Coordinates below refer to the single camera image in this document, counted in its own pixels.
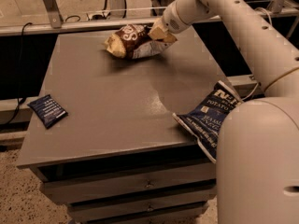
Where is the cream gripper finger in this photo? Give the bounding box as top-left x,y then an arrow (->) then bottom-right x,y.
149,18 -> 168,40
163,33 -> 177,43

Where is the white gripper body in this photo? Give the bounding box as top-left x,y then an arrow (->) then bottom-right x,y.
161,0 -> 215,34

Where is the brown chip bag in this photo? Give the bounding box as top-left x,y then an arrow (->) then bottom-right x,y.
105,24 -> 174,60

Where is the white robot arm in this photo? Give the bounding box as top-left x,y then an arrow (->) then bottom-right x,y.
153,0 -> 299,224

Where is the blue potato chip bag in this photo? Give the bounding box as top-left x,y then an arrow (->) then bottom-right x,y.
173,80 -> 243,163

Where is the white power strip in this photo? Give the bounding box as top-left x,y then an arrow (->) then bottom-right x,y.
86,12 -> 110,21

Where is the grey drawer cabinet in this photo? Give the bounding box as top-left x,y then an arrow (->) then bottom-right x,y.
17,29 -> 224,224

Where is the small dark blue packet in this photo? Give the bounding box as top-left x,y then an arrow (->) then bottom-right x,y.
28,94 -> 68,129

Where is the metal guard rail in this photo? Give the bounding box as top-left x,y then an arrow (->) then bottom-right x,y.
0,0 -> 299,37

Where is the black cable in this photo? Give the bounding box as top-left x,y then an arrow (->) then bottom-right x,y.
0,21 -> 34,127

